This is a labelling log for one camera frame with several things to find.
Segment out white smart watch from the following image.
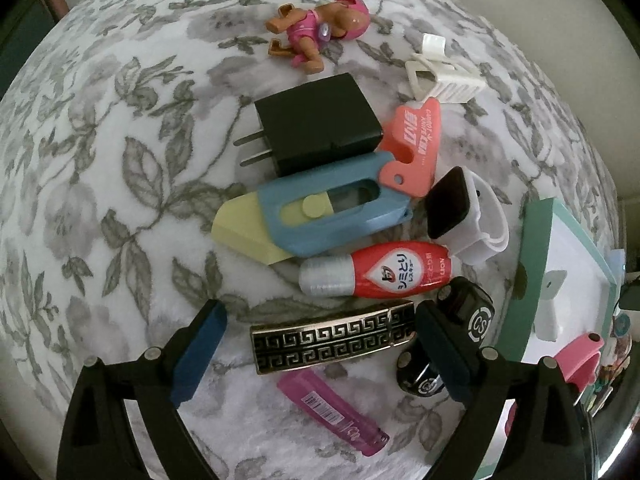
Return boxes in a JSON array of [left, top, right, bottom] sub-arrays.
[[423, 166, 509, 266]]

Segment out red stain remover bottle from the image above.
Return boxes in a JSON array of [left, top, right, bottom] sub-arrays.
[[298, 240, 452, 299]]

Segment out blue yellow box cutter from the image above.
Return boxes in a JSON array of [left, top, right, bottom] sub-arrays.
[[212, 151, 411, 266]]

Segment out black gold patterned hair clip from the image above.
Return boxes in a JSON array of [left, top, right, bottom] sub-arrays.
[[250, 300, 416, 375]]

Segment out black cylindrical cap pair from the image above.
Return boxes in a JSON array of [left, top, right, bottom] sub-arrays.
[[396, 276, 495, 403]]

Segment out white plastic clip holder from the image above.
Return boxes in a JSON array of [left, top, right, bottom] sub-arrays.
[[405, 34, 487, 104]]

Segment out pink toy puppy figure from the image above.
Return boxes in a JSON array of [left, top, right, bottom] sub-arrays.
[[265, 0, 371, 75]]

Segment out grey floral bed cover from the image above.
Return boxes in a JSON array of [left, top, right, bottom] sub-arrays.
[[1, 0, 618, 479]]

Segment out white cube charger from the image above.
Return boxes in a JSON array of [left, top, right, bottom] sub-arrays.
[[534, 270, 568, 342]]

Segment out teal rimmed white tray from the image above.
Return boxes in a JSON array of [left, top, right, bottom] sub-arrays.
[[494, 197, 626, 480]]

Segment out magenta lighter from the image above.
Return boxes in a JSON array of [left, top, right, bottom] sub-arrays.
[[277, 368, 390, 456]]

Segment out pink toy glasses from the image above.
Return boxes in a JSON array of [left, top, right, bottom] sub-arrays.
[[504, 331, 606, 441]]

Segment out black power adapter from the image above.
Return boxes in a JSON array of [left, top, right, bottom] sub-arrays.
[[233, 73, 383, 177]]

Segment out coral plastic clip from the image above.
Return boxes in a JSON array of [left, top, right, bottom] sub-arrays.
[[378, 98, 442, 198]]

